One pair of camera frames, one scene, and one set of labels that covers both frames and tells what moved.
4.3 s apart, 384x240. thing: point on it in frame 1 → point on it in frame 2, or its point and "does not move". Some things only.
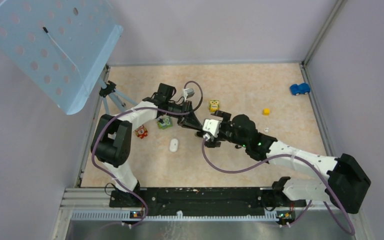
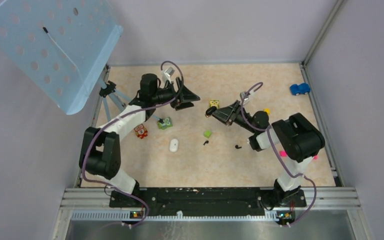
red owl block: (141, 131) does not move
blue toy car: (302, 88) does not move
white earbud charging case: (174, 145) does not move
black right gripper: (216, 142) → (228, 114)
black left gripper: (190, 120) → (184, 97)
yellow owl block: (214, 105) does not move
